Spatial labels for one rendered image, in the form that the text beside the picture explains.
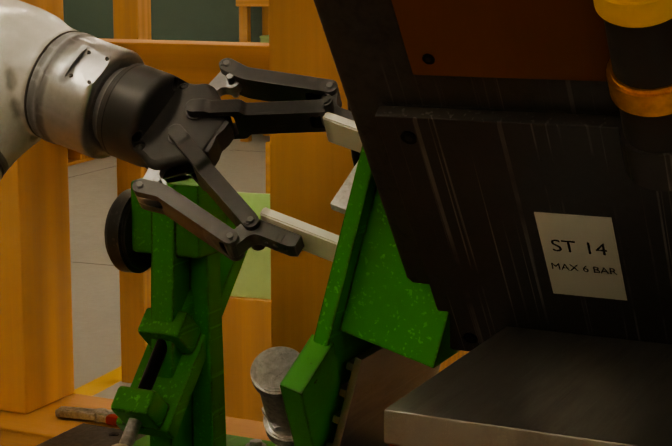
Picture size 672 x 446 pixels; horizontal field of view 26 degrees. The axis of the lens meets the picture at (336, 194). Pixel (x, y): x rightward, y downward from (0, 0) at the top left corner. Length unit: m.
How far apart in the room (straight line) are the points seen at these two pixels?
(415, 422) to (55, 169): 0.91
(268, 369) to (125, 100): 0.24
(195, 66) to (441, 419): 0.84
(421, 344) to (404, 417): 0.20
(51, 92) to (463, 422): 0.50
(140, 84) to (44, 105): 0.08
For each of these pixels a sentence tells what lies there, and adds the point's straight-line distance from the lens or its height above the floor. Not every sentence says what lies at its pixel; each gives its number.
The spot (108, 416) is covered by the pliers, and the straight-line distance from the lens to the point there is 1.55.
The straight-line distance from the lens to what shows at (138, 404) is 1.25.
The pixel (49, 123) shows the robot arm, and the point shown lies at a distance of 1.13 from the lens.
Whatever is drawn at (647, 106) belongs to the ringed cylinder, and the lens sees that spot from 0.70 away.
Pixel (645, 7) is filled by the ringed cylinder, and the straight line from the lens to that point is 0.66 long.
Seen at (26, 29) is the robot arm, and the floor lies 1.31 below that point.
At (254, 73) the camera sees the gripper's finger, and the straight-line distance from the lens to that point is 1.12.
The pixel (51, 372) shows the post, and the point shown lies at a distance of 1.63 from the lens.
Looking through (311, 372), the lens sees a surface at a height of 1.09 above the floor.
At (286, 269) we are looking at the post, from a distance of 1.39.
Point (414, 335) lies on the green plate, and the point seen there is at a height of 1.12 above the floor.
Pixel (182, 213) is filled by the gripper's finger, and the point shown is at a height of 1.18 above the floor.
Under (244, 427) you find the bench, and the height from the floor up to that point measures 0.88.
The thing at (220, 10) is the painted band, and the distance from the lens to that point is 12.12.
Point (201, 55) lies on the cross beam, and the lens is 1.51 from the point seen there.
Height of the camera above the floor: 1.35
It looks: 9 degrees down
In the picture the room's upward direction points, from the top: straight up
